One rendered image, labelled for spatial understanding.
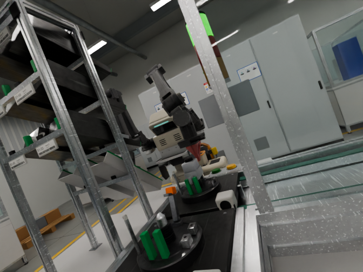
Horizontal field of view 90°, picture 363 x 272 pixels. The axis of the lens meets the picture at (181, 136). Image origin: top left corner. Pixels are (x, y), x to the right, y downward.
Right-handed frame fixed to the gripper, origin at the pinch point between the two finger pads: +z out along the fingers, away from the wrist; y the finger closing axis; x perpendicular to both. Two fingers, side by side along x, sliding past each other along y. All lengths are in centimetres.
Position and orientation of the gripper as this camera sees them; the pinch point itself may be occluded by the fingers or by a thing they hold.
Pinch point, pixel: (199, 158)
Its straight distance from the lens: 72.6
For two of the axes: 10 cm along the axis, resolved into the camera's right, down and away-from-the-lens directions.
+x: 3.2, -1.8, 9.3
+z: 3.6, 9.3, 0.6
